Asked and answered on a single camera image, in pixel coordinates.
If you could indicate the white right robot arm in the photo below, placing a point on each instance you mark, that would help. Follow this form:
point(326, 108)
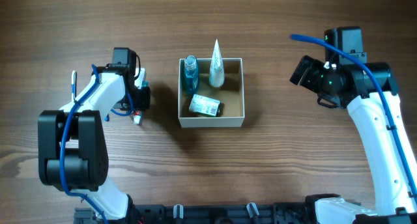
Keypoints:
point(369, 92)

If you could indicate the green white soap box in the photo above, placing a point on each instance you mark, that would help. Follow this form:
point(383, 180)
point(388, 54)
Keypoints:
point(205, 106)

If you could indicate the blue white toothbrush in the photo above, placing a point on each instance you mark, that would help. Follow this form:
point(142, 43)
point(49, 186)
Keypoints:
point(74, 84)

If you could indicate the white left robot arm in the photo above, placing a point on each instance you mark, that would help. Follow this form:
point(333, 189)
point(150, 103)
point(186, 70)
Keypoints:
point(72, 151)

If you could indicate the white cardboard box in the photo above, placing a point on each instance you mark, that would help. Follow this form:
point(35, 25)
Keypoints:
point(230, 95)

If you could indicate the Colgate toothpaste tube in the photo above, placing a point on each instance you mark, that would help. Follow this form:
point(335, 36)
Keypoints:
point(144, 96)

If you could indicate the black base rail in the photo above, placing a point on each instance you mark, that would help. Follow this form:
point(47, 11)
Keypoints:
point(249, 213)

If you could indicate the blue Listerine mouthwash bottle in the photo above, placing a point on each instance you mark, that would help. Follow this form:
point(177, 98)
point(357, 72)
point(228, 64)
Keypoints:
point(191, 74)

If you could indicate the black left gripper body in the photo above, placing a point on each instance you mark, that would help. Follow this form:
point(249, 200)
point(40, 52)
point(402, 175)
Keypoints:
point(141, 98)

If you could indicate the white Pantene tube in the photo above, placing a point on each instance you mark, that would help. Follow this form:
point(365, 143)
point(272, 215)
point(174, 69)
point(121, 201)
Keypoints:
point(216, 74)

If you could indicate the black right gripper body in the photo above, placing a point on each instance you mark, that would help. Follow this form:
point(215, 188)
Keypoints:
point(315, 79)

